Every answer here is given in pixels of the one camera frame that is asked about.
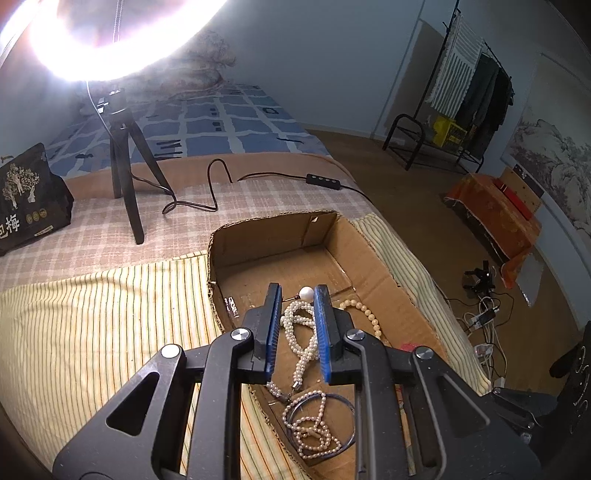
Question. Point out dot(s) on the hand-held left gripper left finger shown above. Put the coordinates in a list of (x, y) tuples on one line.
[(276, 323)]

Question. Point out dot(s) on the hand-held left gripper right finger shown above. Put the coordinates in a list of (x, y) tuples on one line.
[(323, 332)]

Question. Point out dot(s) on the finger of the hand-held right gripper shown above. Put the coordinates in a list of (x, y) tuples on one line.
[(526, 404), (572, 362)]

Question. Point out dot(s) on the cardboard box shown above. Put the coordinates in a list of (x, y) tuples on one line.
[(286, 258)]

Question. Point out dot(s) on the large pearl pin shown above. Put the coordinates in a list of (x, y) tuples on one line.
[(306, 292)]

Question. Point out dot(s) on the white power strip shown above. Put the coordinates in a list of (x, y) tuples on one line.
[(483, 350)]

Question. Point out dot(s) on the small pearl strand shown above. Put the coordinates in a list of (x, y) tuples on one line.
[(308, 431)]

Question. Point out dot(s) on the black floor gadget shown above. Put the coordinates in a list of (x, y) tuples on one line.
[(480, 277)]

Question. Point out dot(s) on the pink checked bedsheet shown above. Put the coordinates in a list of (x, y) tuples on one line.
[(184, 230)]

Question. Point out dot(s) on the orange cloth covered box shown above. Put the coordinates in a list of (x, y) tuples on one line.
[(494, 217)]

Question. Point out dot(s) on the red flat box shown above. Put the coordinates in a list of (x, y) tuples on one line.
[(515, 201)]

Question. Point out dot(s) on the yellow striped blanket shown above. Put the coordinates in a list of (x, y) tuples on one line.
[(92, 323)]

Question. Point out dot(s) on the blue patterned bedsheet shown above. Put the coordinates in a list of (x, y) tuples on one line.
[(240, 120)]

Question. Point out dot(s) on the black clothes rack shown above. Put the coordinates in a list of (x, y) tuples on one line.
[(418, 138)]

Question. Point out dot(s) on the black tripod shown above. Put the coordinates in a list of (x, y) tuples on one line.
[(121, 152)]

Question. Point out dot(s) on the yellow crate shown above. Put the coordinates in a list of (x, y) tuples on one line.
[(445, 129)]

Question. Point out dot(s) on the black tree print bag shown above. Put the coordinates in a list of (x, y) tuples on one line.
[(32, 207)]

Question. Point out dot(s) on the folded patterned quilt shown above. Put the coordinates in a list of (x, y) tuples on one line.
[(203, 60)]

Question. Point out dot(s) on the dark hanging clothes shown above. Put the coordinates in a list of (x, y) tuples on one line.
[(485, 92)]

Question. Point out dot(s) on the striped hanging towel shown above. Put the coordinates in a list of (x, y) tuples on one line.
[(455, 69)]

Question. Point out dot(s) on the landscape wall painting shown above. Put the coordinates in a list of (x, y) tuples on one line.
[(554, 147)]

